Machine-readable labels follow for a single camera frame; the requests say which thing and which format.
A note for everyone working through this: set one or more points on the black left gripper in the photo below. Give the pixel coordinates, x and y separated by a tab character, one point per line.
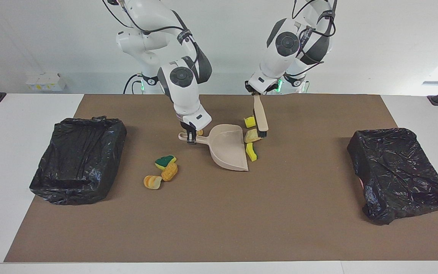
254	90

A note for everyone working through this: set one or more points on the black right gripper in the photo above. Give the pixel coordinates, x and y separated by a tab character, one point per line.
189	127

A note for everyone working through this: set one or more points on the beige hand brush black bristles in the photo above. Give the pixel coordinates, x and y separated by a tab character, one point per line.
260	114

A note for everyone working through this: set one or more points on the yellow and green sponge piece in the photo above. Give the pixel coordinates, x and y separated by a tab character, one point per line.
249	122
252	153
164	162

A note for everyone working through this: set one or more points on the beige plastic dustpan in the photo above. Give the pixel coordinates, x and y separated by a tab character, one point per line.
228	148

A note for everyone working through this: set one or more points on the pale crusty toy bread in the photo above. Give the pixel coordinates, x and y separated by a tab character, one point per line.
252	136

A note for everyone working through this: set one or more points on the striped toy bread piece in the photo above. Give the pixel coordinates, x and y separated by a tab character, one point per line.
152	182

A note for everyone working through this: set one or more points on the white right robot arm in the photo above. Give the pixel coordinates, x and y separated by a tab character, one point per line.
184	99

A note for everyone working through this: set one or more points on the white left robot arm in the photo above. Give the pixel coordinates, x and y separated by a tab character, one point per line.
280	57

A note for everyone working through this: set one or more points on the black bag lined bin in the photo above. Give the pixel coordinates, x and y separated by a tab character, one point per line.
397	175
78	160

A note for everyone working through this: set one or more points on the brown table mat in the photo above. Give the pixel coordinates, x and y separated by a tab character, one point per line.
203	239

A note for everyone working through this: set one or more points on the white background box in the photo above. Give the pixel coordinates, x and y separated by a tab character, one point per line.
44	83

